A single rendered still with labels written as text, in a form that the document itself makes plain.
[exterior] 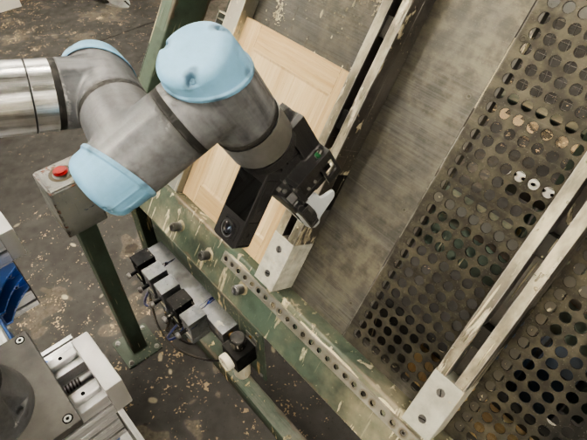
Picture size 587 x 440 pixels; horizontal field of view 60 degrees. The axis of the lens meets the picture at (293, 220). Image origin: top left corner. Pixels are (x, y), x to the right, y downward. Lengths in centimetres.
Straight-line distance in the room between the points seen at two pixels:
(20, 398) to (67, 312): 147
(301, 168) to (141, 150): 21
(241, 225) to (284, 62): 65
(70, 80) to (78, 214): 100
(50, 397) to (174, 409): 112
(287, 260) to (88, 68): 66
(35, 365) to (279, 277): 49
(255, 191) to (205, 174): 77
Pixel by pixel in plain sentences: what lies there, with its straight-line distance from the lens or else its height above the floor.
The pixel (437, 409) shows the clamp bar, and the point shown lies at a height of 98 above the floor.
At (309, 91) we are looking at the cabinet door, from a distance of 114.
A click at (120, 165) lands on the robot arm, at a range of 47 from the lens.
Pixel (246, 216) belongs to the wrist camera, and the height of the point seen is 142.
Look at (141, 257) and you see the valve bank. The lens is 146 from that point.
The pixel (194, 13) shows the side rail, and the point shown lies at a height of 123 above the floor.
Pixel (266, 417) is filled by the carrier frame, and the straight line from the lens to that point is 181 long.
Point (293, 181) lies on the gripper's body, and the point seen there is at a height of 144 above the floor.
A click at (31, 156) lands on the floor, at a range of 326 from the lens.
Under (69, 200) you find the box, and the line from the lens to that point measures 151.
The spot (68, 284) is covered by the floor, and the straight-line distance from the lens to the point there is 250.
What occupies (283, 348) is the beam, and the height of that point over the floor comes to 82.
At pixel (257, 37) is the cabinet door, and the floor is 128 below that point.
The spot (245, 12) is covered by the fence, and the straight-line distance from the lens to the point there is 130.
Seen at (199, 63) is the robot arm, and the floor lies 164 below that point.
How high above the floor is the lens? 185
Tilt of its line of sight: 47 degrees down
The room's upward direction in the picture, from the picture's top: straight up
